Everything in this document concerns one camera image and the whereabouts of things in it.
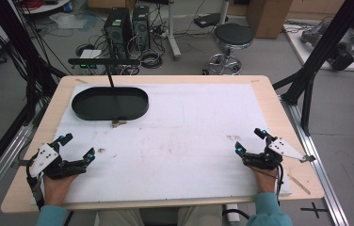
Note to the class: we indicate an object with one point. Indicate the white floor board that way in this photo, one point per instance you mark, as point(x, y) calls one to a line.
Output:
point(303, 53)

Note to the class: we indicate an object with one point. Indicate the clear plastic bag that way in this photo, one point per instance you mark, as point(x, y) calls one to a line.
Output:
point(71, 20)

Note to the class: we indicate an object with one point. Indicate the white foam mat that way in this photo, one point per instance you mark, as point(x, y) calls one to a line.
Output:
point(181, 141)

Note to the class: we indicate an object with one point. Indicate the small white box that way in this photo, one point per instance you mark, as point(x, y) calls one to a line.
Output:
point(90, 53)

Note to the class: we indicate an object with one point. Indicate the slim black computer tower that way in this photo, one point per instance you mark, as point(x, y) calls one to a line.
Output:
point(141, 26)

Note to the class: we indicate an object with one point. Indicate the person's right hand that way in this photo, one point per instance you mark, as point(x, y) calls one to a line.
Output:
point(266, 180)

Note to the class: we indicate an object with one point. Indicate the round white table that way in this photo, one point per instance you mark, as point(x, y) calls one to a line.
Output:
point(46, 7)

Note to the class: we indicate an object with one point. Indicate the white table leg post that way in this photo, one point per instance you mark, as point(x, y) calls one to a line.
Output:
point(172, 34)

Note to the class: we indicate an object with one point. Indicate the black metal frame stand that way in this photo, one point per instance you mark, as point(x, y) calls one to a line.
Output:
point(314, 59)
point(18, 47)

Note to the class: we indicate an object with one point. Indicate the black oval tray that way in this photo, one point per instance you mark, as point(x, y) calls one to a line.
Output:
point(110, 103)

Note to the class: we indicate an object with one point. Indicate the aluminium rail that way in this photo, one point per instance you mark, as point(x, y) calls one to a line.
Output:
point(5, 163)
point(319, 169)

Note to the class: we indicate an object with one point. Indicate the grey robot device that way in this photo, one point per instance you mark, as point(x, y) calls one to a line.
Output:
point(343, 50)

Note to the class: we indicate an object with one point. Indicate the person's left hand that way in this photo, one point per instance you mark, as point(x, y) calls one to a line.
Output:
point(56, 188)

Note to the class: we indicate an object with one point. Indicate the large black computer tower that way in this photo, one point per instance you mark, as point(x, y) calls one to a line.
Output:
point(117, 29)

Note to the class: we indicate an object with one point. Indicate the flat black device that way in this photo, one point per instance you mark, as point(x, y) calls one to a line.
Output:
point(208, 20)

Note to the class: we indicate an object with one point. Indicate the small brown bracket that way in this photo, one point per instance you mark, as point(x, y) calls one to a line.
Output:
point(118, 123)

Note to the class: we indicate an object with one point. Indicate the black round stool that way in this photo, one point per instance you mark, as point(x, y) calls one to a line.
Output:
point(233, 36)

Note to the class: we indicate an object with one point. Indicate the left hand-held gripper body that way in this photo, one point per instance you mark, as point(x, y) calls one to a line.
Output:
point(45, 156)

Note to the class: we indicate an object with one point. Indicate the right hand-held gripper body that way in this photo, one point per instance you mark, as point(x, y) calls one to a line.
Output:
point(275, 153)

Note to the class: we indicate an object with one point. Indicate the thin wooden stick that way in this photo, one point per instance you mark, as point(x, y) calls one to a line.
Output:
point(299, 184)

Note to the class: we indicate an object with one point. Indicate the brown cardboard box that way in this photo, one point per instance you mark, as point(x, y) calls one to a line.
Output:
point(267, 17)

